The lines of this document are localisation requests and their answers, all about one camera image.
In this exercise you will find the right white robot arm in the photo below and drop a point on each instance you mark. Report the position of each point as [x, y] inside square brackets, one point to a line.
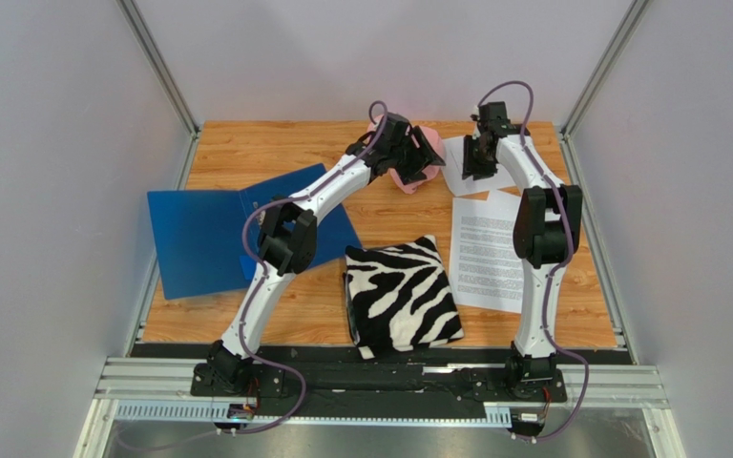
[546, 235]

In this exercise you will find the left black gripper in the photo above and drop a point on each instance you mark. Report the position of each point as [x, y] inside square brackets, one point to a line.
[423, 158]

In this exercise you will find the corner aluminium post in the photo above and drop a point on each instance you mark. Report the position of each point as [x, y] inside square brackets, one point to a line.
[147, 42]
[621, 37]

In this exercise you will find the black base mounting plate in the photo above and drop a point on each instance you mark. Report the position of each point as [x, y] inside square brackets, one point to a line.
[335, 382]

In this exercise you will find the aluminium frame rail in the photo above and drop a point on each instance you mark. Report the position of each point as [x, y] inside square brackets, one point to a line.
[142, 406]

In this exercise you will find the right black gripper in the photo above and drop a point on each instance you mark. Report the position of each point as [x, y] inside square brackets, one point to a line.
[476, 156]

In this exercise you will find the rear white paper sheet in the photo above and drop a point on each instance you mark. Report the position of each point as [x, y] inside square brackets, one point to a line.
[503, 198]

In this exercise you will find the top printed paper sheet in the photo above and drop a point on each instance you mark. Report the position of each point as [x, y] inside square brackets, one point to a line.
[519, 165]

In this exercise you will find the zebra print cushion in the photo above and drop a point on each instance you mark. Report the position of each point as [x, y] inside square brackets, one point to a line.
[399, 299]

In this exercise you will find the blue file folder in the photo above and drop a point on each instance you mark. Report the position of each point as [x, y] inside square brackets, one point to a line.
[198, 233]

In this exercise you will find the left corner aluminium post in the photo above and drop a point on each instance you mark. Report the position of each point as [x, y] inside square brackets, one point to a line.
[147, 42]

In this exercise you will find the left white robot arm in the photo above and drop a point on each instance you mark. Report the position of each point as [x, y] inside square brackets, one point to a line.
[287, 238]

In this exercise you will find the printed paper sheet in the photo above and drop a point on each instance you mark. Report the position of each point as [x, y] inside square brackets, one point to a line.
[484, 270]
[519, 165]

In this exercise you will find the right corner aluminium post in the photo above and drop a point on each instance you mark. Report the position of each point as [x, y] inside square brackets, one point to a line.
[621, 37]

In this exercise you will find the front printed paper sheet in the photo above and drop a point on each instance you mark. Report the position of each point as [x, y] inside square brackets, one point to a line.
[484, 270]

